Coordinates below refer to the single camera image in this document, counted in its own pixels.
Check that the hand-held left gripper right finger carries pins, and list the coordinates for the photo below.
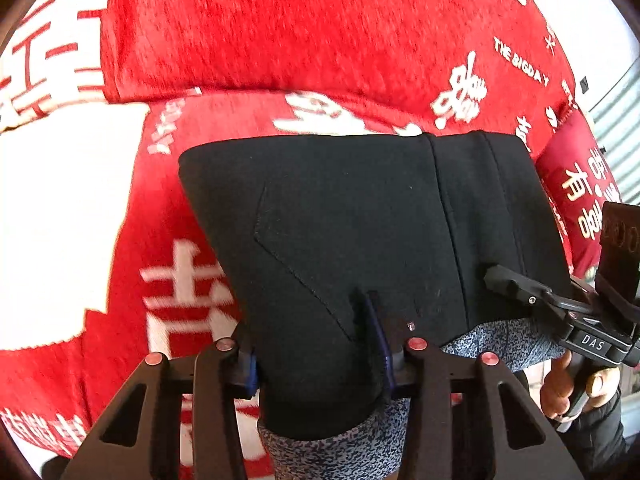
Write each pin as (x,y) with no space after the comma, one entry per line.
(376,332)

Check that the person's right forearm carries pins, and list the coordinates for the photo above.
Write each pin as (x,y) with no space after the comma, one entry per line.
(600,442)

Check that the grey slatted blind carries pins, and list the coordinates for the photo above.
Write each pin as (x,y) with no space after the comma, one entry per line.
(620,130)

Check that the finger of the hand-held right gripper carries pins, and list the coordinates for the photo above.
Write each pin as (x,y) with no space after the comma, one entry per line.
(517,287)

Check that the black pants with grey waistband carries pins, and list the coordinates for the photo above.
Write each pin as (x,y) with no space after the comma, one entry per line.
(350,210)

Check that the person's right hand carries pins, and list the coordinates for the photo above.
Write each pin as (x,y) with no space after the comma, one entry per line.
(555,390)

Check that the dark red printed pillow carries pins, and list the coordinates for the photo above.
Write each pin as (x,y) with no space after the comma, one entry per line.
(575,180)

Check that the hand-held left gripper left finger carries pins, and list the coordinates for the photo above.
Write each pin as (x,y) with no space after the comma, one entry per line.
(250,372)

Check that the red printed blanket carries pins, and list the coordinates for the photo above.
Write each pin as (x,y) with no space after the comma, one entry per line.
(300,35)

